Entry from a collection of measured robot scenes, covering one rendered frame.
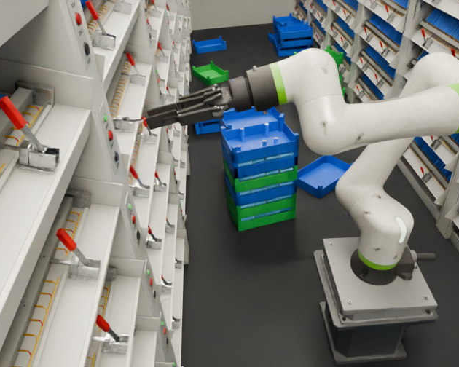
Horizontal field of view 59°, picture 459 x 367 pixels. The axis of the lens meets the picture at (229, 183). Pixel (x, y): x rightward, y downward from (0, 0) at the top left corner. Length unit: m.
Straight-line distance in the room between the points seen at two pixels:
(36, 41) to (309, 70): 0.52
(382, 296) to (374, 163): 0.40
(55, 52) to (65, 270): 0.31
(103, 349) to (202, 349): 0.88
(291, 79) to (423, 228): 1.40
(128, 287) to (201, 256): 1.07
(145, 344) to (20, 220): 0.61
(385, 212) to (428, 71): 0.39
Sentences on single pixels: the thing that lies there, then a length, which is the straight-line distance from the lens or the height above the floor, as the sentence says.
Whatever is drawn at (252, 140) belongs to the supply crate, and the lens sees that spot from 1.91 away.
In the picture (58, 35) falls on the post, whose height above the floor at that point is 1.23.
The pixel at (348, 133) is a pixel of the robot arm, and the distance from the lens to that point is 0.87.
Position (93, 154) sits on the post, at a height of 1.04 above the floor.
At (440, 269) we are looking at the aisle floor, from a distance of 1.98.
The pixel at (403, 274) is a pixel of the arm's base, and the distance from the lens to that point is 1.40.
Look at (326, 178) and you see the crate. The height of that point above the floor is 0.00.
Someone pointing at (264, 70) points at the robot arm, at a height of 1.05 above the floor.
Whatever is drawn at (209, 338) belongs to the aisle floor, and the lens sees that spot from 1.65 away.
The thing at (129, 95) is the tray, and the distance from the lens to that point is 1.14.
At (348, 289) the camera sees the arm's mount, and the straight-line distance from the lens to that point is 1.34.
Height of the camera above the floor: 1.39
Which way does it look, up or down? 37 degrees down
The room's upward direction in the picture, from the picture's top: 5 degrees counter-clockwise
